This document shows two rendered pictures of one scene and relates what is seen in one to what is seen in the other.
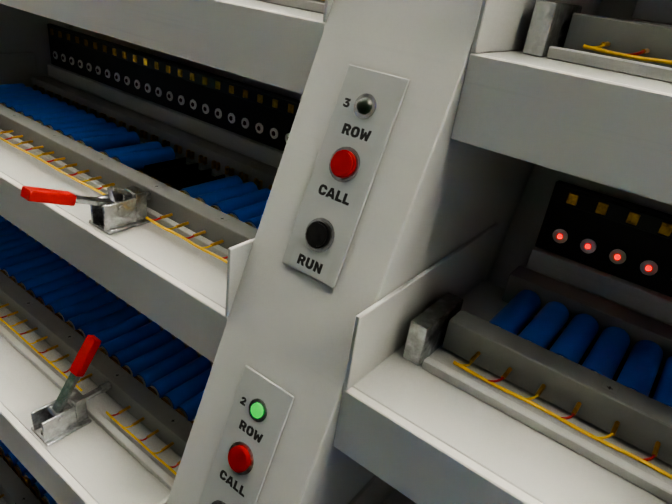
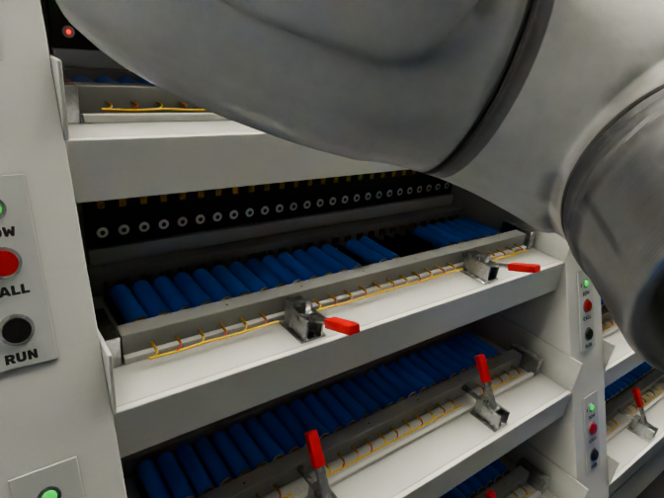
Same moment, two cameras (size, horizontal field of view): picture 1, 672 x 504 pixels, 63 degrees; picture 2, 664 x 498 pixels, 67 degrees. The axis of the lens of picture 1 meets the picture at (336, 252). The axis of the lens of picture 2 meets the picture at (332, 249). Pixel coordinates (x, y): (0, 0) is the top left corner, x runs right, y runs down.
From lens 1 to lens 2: 0.89 m
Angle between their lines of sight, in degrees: 65
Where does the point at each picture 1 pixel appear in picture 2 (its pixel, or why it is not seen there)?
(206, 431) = (573, 312)
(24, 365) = (428, 439)
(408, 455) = not seen: hidden behind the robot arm
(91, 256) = (492, 300)
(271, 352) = not seen: hidden behind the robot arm
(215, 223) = (504, 240)
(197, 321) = (550, 277)
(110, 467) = (517, 399)
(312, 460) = not seen: hidden behind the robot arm
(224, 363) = (570, 280)
